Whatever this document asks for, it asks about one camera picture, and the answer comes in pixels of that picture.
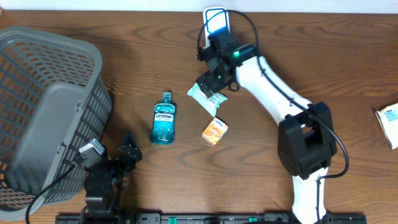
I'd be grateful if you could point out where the yellow snack bag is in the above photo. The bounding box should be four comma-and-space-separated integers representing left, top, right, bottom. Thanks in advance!
375, 103, 398, 150

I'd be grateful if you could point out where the grey plastic shopping basket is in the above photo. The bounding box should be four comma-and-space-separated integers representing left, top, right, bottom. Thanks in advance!
1, 27, 112, 221

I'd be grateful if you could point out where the blue Listerine mouthwash bottle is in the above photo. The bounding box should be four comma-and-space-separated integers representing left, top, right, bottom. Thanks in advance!
149, 91, 176, 145

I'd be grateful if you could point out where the teal wet wipes pack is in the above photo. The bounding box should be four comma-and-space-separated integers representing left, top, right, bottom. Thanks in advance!
187, 83, 228, 117

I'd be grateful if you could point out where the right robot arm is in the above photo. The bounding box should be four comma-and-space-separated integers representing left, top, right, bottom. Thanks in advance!
196, 27, 336, 223

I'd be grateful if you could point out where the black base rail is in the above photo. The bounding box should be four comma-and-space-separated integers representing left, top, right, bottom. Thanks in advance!
55, 212, 368, 224

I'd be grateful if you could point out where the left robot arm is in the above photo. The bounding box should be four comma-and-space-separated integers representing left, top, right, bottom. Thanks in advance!
79, 131, 142, 223

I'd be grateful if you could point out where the orange tissue pack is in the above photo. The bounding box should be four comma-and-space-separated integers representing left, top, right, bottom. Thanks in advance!
202, 117, 229, 145

